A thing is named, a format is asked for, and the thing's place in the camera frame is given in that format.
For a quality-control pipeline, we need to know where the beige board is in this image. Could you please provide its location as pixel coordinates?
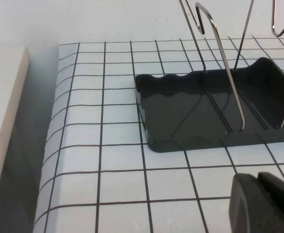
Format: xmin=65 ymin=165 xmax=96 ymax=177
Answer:
xmin=0 ymin=46 xmax=30 ymax=177

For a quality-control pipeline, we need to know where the black tray wire lid rack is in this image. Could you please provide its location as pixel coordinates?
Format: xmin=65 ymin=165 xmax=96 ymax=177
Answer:
xmin=134 ymin=0 xmax=284 ymax=154

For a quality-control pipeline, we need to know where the white black-grid tablecloth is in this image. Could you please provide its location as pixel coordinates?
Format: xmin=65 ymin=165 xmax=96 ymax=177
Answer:
xmin=33 ymin=35 xmax=284 ymax=233

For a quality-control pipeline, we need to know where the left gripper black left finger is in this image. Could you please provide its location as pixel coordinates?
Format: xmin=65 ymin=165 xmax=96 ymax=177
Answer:
xmin=228 ymin=173 xmax=283 ymax=233

